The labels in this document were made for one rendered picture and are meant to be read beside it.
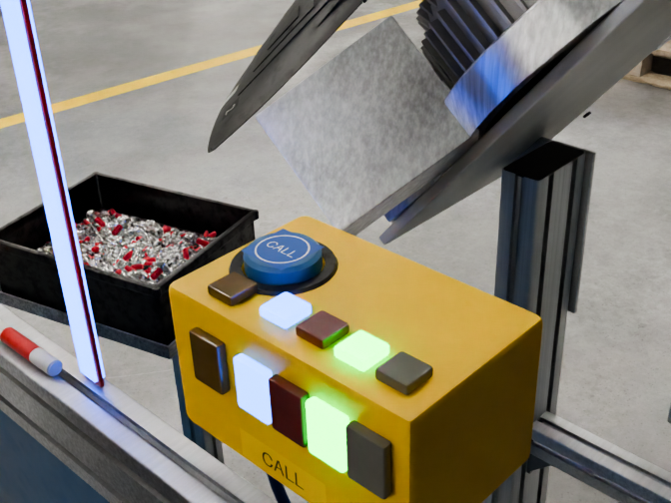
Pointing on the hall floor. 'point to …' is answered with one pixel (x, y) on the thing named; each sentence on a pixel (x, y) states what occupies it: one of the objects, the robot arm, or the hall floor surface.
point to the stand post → (538, 273)
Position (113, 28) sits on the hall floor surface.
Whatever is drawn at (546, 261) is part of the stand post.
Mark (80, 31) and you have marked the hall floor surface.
